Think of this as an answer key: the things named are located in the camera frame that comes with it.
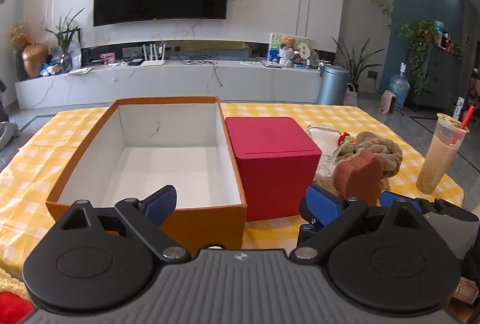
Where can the red lidded box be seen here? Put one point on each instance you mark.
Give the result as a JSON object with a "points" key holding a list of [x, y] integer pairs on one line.
{"points": [[270, 159]]}

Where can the pink tissue box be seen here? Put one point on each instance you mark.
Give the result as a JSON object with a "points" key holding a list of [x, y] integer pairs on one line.
{"points": [[107, 58]]}

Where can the dried flower bunch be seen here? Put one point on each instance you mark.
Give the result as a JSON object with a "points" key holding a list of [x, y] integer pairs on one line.
{"points": [[19, 35]]}

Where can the brown sponge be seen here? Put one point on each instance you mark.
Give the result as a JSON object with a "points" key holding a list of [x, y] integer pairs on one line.
{"points": [[358, 170]]}

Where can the dark tall vase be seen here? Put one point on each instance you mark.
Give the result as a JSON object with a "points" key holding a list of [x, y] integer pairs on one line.
{"points": [[20, 67]]}

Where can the bushy pothos plant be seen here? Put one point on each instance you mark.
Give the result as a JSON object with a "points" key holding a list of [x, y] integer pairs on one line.
{"points": [[418, 42]]}

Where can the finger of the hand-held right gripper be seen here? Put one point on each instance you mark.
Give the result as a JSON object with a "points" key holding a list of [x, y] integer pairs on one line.
{"points": [[393, 198]]}

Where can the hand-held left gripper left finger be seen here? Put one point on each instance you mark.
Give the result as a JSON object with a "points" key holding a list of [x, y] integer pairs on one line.
{"points": [[159, 205]]}

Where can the blue orange snack packets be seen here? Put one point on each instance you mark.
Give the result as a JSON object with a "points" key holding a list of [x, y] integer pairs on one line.
{"points": [[51, 68]]}

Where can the small black box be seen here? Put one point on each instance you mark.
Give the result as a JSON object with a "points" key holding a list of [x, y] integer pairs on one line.
{"points": [[135, 62]]}

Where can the white router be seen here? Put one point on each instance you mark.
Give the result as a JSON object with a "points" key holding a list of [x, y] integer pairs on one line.
{"points": [[153, 62]]}

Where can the green plant in glass vase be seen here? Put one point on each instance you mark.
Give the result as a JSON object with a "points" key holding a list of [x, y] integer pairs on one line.
{"points": [[65, 38]]}

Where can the clear plastic wrapper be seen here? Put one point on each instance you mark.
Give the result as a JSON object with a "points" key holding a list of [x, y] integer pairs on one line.
{"points": [[325, 170]]}

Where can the white blue canister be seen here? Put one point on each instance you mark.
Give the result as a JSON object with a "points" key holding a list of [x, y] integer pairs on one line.
{"points": [[439, 32]]}

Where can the red cloth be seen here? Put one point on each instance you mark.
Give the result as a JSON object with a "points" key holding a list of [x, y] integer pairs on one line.
{"points": [[13, 309]]}

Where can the red drinking straw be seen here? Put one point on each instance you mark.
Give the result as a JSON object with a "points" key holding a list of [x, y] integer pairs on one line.
{"points": [[464, 123]]}

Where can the gold round vase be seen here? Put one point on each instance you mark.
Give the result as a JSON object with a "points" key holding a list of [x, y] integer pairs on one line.
{"points": [[35, 59]]}

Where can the round paper fan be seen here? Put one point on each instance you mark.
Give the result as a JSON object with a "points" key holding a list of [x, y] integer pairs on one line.
{"points": [[303, 50]]}

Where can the loose papers on console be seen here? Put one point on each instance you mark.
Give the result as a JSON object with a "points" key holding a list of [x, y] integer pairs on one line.
{"points": [[80, 70]]}

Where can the beige fuzzy rug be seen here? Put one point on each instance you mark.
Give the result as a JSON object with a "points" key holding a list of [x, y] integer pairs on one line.
{"points": [[11, 281]]}

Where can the grey metal trash can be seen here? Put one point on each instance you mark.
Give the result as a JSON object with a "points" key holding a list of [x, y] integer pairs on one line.
{"points": [[333, 85]]}

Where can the grey-blue cabinet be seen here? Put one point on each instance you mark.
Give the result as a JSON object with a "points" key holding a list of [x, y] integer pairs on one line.
{"points": [[442, 80]]}

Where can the orange cardboard box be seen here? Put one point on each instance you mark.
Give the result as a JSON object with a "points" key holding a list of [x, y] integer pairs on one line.
{"points": [[168, 166]]}

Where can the pink space heater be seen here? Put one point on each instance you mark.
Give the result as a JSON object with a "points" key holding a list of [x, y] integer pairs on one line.
{"points": [[389, 102]]}

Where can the woven basket bag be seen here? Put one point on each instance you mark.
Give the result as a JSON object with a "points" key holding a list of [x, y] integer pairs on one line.
{"points": [[351, 97]]}

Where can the brown teddy bear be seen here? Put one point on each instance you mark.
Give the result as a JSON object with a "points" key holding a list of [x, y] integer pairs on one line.
{"points": [[287, 48]]}

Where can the milk tea plastic cup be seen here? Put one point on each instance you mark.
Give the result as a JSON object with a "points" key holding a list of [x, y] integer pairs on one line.
{"points": [[438, 159]]}

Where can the white printed bag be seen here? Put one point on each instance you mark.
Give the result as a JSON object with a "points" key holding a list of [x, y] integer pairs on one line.
{"points": [[75, 53]]}

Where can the white plastic bag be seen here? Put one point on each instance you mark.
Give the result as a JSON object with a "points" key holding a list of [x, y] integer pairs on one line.
{"points": [[322, 138]]}

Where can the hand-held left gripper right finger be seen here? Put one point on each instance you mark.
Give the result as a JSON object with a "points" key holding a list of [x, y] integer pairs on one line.
{"points": [[322, 205]]}

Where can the brown knitted towel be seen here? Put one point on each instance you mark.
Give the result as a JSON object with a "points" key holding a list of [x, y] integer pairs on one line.
{"points": [[378, 149]]}

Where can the painted canvas picture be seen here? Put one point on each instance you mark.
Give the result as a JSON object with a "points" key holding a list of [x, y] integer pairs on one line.
{"points": [[275, 46]]}

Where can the blue water jug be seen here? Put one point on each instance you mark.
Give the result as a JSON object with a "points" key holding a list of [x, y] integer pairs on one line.
{"points": [[399, 87]]}

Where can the yellow checkered tablecloth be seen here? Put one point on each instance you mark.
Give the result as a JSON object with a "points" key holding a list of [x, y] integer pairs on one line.
{"points": [[356, 113]]}

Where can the white marble tv console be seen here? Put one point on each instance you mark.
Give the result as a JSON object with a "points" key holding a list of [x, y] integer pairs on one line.
{"points": [[168, 83]]}

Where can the small red flower toy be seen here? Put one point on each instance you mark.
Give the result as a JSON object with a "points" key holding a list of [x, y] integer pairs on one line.
{"points": [[344, 140]]}

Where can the flat silver device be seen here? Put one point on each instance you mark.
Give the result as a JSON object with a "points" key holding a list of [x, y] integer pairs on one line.
{"points": [[272, 64]]}

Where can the long-leaf potted plant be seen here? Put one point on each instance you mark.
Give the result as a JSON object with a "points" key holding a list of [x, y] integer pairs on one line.
{"points": [[356, 61]]}

